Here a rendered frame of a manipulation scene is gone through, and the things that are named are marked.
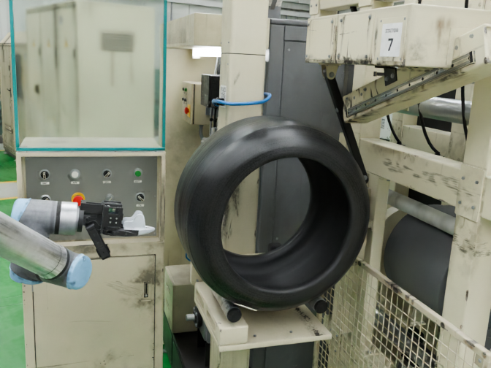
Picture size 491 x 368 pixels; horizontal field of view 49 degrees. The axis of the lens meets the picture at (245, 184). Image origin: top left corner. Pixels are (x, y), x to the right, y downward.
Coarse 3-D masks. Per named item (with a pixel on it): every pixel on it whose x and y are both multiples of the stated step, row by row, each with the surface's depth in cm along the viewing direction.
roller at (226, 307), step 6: (210, 288) 178; (216, 294) 170; (222, 300) 165; (222, 306) 163; (228, 306) 160; (234, 306) 160; (228, 312) 158; (234, 312) 158; (240, 312) 159; (228, 318) 158; (234, 318) 159
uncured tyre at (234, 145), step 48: (240, 144) 147; (288, 144) 148; (336, 144) 156; (192, 192) 149; (336, 192) 183; (192, 240) 150; (288, 240) 189; (336, 240) 179; (240, 288) 154; (288, 288) 160
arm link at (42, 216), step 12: (24, 204) 140; (36, 204) 141; (48, 204) 143; (60, 204) 144; (12, 216) 139; (24, 216) 139; (36, 216) 140; (48, 216) 141; (60, 216) 142; (36, 228) 141; (48, 228) 142
